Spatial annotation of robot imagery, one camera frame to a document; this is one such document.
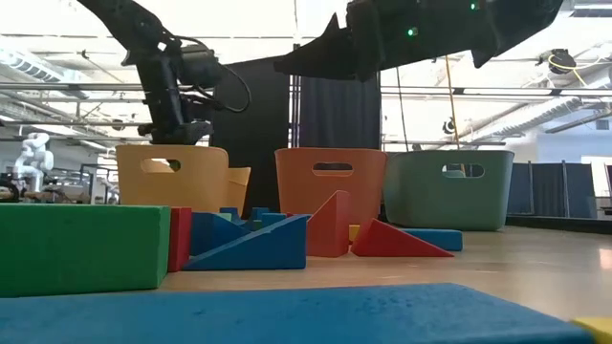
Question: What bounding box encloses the yellow flat block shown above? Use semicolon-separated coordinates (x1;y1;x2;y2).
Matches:
571;317;612;344

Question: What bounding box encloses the large blue flat block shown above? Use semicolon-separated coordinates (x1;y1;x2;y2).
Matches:
0;282;596;344

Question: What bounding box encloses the orange plastic bin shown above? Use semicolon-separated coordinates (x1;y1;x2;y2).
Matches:
273;146;388;226

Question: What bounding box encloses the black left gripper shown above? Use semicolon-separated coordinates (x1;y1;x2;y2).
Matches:
136;52;215;173

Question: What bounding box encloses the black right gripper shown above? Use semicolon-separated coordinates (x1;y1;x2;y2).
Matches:
274;0;484;81

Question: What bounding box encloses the black hanging cable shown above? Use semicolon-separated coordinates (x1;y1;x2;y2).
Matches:
394;66;410;153

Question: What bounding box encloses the yellow plastic bin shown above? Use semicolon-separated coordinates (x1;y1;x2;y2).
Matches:
116;144;252;216

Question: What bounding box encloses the red rectangular block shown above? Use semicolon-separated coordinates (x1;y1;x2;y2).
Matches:
166;205;193;274

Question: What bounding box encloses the white humanoid robot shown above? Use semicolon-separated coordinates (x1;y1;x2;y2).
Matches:
12;132;55;185

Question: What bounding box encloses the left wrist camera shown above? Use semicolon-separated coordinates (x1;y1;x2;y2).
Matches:
179;44;226;91

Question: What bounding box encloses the long green block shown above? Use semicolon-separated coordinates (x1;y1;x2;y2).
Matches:
0;203;172;298

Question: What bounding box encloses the dark blue partition panel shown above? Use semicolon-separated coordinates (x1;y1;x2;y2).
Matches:
507;161;532;216
565;162;597;220
532;161;565;217

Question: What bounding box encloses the blue rectangular block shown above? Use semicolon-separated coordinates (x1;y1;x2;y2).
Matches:
218;205;241;224
189;211;252;258
260;212;289;229
404;227;464;253

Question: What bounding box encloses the orange wedge block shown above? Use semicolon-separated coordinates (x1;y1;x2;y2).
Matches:
305;189;352;259

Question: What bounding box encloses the red wedge block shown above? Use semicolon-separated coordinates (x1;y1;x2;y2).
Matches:
350;217;455;259

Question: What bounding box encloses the yellow hanging cable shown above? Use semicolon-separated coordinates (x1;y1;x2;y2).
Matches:
444;53;462;150

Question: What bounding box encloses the blue wedge block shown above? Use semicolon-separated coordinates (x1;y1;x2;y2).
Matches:
183;214;312;272

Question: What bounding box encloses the black camera cable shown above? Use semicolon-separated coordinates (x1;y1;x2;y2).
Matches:
209;61;253;115

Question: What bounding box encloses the teal plastic bin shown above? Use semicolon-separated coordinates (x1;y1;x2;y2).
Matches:
382;150;515;232

